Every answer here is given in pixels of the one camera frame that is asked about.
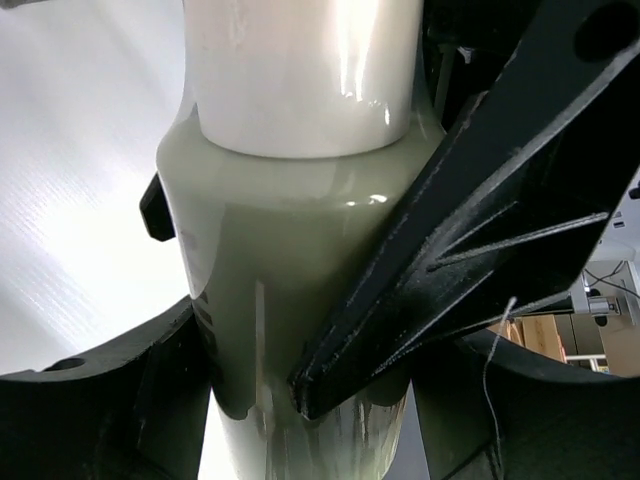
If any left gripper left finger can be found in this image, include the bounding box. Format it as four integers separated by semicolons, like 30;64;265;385
1;298;210;479

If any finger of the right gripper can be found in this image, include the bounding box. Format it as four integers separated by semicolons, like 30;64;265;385
288;1;639;420
139;173;175;242

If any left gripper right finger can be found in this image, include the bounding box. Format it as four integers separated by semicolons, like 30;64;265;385
413;331;639;479

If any pale green cylindrical bottle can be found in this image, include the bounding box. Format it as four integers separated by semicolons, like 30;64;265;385
156;1;444;479

